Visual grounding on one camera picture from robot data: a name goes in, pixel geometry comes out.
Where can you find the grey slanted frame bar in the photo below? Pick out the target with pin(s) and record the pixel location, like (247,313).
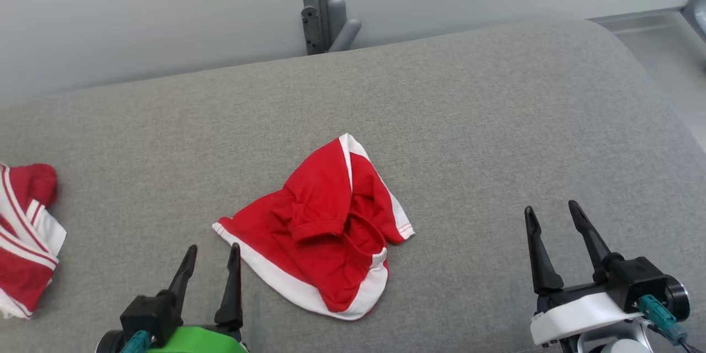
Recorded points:
(698,8)

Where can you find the dark grey hinge plate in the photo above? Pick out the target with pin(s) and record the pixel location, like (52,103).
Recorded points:
(310,30)

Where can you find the grey wall base rail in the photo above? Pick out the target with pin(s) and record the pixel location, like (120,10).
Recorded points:
(640,19)

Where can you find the teal right camera connector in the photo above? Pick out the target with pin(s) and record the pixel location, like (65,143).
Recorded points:
(659,314)

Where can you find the teal camera connector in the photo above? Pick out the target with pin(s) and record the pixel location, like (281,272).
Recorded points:
(135,343)
(659,314)

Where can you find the red garment with white trim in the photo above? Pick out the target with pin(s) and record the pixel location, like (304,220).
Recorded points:
(320,215)

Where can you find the teal left camera connector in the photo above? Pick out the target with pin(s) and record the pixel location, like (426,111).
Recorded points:
(135,343)

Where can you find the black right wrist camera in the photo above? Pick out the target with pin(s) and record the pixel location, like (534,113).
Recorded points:
(634,281)

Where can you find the grey fabric sofa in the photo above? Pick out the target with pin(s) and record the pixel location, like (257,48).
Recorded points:
(441,121)

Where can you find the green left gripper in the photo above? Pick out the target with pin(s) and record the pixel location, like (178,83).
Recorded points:
(198,342)

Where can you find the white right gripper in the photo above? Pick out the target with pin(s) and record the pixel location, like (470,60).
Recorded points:
(579,314)

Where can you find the red jersey with white stripes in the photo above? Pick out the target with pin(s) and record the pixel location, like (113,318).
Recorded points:
(22,265)

